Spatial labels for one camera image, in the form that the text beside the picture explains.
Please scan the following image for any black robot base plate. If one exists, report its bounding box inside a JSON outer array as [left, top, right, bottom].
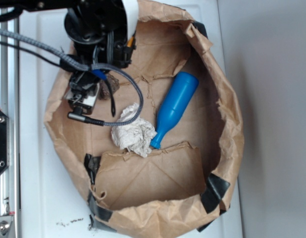
[[0, 110, 8, 176]]

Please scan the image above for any brown rock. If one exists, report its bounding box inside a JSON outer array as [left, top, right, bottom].
[[99, 73, 120, 100]]

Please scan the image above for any crumpled white paper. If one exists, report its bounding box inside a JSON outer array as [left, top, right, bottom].
[[111, 117, 157, 158]]

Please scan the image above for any brown paper bag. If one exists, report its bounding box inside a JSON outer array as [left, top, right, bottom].
[[44, 0, 244, 238]]

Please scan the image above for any grey braided cable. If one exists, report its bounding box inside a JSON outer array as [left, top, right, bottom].
[[0, 27, 145, 127]]

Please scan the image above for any blue plastic bottle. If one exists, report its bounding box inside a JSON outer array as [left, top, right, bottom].
[[150, 72, 199, 149]]

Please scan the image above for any aluminium frame rail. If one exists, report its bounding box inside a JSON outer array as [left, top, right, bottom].
[[0, 36, 21, 238]]

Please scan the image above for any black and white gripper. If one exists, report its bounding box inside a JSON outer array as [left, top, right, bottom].
[[64, 71, 101, 115]]

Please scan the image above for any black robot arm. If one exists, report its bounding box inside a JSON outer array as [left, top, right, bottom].
[[0, 0, 138, 121]]

